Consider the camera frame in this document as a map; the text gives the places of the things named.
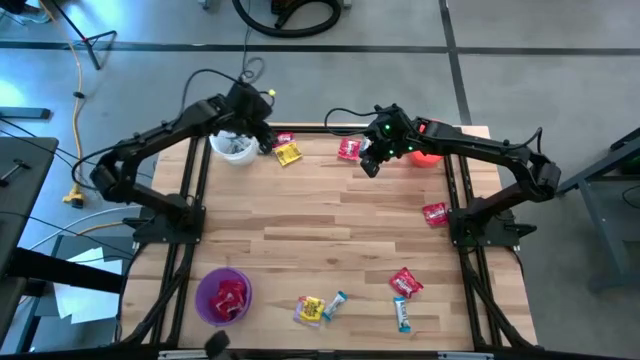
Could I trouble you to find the yellow extension cable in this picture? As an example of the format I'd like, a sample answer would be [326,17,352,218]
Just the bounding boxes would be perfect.
[39,0,87,209]

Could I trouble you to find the black flat bar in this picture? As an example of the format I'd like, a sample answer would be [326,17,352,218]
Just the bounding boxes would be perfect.
[0,106,53,121]

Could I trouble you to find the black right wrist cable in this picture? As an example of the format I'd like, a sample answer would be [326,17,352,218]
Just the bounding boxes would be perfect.
[323,106,381,138]

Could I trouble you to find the black aluminium rig frame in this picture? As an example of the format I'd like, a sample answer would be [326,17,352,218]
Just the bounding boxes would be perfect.
[0,122,640,360]

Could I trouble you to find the black tool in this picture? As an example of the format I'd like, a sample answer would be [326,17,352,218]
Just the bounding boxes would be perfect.
[0,158,32,187]

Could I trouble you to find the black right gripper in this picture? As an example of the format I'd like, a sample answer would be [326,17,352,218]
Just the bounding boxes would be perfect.
[358,103,421,180]

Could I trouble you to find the silver rail bracket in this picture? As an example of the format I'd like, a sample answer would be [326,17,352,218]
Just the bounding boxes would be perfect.
[157,349,216,360]
[437,351,495,360]

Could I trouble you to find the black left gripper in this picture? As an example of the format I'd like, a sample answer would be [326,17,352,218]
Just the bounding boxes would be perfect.
[219,81,278,155]

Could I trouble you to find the grey metal table frame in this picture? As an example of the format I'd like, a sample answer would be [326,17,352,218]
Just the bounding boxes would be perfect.
[549,127,640,294]

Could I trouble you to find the white floor cable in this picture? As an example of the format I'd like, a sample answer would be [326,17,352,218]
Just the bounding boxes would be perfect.
[27,204,144,251]

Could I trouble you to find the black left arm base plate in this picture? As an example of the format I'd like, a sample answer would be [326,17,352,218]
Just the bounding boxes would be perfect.
[122,205,207,246]

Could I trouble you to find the vacuum cleaner body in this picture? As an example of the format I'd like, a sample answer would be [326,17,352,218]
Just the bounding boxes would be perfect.
[269,0,354,15]

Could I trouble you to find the orange pumpkin face bucket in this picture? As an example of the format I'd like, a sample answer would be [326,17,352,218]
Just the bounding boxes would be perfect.
[408,118,446,169]

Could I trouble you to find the purple plastic bowl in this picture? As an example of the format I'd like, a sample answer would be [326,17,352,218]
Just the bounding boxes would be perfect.
[193,267,254,328]

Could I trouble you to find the white paper sheets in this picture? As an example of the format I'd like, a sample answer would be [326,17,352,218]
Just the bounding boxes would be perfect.
[52,247,124,325]

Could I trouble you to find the black vacuum hose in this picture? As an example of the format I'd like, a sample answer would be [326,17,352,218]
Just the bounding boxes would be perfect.
[230,0,344,40]

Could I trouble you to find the thin black floor cable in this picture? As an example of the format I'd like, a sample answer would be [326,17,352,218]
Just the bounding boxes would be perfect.
[239,0,266,86]

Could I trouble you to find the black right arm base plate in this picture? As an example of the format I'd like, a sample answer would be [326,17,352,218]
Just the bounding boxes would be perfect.
[448,207,539,249]

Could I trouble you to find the yellow Sour Patch candy packet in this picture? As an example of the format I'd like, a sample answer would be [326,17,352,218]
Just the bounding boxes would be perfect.
[274,141,304,167]
[293,294,327,328]

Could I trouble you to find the dark grey desk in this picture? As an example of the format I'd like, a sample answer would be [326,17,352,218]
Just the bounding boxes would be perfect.
[0,135,60,281]

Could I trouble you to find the black desk beam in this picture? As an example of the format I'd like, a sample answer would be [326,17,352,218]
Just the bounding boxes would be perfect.
[4,247,126,296]

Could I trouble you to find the white ghost face bucket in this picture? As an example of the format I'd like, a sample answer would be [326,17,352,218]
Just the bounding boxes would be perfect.
[208,128,261,167]

